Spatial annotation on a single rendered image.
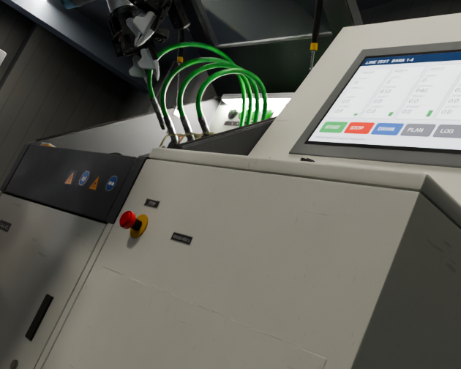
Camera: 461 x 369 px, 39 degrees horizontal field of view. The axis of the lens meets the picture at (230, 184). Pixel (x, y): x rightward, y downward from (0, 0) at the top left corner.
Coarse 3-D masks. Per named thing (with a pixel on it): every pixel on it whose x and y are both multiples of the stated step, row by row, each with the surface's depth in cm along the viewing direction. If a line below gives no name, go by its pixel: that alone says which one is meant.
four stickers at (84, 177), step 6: (72, 174) 162; (84, 174) 157; (96, 174) 153; (66, 180) 163; (72, 180) 160; (84, 180) 156; (96, 180) 152; (108, 180) 147; (114, 180) 146; (90, 186) 152; (96, 186) 150; (108, 186) 146; (114, 186) 144
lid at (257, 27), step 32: (192, 0) 220; (224, 0) 210; (256, 0) 199; (288, 0) 190; (352, 0) 174; (192, 32) 229; (224, 32) 219; (256, 32) 208; (288, 32) 197; (320, 32) 188; (256, 64) 214; (288, 64) 202
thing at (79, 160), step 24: (24, 168) 186; (48, 168) 174; (72, 168) 164; (96, 168) 155; (120, 168) 146; (24, 192) 178; (48, 192) 167; (72, 192) 157; (96, 192) 149; (96, 216) 144
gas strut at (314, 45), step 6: (318, 0) 172; (318, 6) 172; (318, 12) 172; (318, 18) 172; (318, 24) 172; (312, 30) 173; (318, 30) 172; (312, 36) 173; (318, 36) 173; (312, 42) 173; (312, 48) 173; (312, 54) 173; (312, 60) 173; (312, 66) 174
